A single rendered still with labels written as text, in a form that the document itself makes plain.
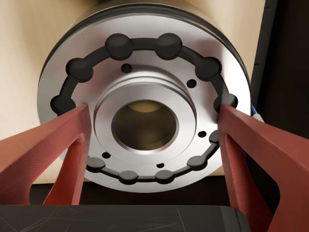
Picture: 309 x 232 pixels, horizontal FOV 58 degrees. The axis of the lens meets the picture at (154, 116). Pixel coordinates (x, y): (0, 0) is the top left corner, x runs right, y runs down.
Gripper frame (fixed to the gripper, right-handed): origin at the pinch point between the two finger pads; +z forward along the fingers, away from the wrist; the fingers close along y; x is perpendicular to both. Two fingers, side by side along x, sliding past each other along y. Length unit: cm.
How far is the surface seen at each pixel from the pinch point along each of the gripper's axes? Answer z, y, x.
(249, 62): 4.3, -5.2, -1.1
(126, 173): 1.1, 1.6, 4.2
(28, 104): 3.8, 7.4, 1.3
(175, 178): 0.8, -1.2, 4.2
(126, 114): 3.0, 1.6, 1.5
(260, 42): 4.8, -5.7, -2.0
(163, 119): 2.7, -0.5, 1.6
